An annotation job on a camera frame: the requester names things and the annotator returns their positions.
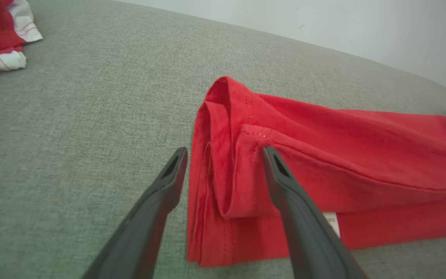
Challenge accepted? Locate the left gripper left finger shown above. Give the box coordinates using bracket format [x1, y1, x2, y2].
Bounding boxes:
[82, 146, 189, 279]

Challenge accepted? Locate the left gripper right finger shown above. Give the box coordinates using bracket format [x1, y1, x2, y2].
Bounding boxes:
[262, 146, 369, 279]

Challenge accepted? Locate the red Bulls 23 jersey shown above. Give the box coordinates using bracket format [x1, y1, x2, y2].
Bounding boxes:
[186, 76, 446, 268]

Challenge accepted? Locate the grey fabric sofa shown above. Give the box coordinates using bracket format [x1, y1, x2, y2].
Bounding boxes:
[0, 0, 446, 279]

